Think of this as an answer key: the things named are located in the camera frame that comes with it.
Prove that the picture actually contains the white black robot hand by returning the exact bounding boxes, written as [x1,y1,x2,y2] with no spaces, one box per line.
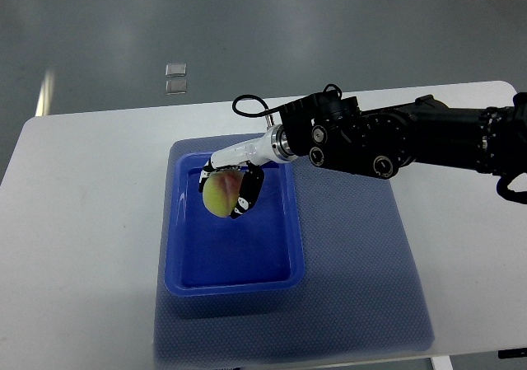
[198,125,297,219]

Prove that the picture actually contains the upper metal floor plate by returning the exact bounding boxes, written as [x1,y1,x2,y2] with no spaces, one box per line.
[165,63,187,77]

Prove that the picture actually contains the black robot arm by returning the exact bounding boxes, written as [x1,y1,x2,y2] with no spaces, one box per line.
[263,84,526,204]

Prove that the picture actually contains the blue plastic tray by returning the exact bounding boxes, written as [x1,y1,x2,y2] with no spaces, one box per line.
[164,152,305,297]

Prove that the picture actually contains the green red peach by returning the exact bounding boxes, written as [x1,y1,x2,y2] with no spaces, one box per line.
[203,170,243,218]

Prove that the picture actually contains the blue textured mat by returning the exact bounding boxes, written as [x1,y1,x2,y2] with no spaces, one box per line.
[153,135,434,369]

